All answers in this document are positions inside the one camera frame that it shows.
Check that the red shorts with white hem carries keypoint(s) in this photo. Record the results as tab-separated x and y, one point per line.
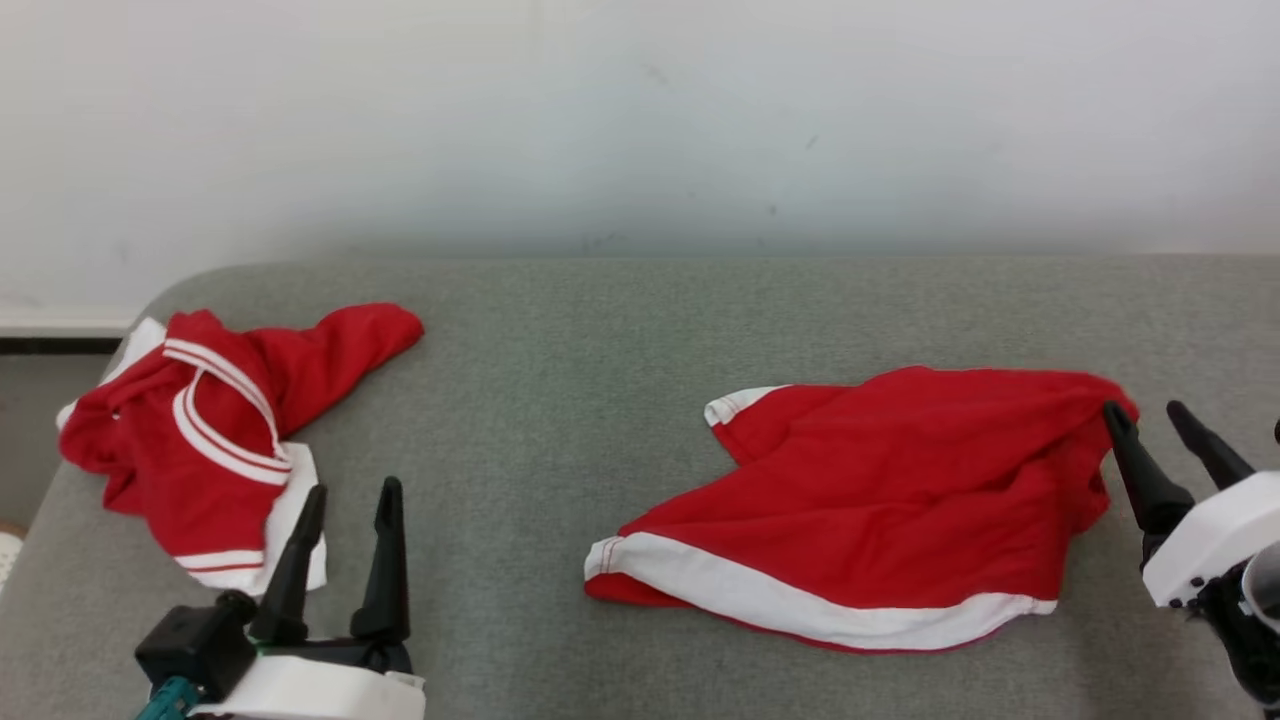
880	490

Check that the red white basketball jersey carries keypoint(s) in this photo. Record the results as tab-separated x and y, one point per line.
220	480

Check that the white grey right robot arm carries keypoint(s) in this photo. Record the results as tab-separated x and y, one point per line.
1250	640

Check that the white and black wall baseboard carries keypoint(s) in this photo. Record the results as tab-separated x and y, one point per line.
60	335

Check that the white plastic item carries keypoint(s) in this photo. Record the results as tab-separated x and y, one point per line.
8	560

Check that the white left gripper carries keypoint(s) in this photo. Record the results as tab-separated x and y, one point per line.
310	692

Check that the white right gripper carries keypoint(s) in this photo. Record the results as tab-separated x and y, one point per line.
1220	535

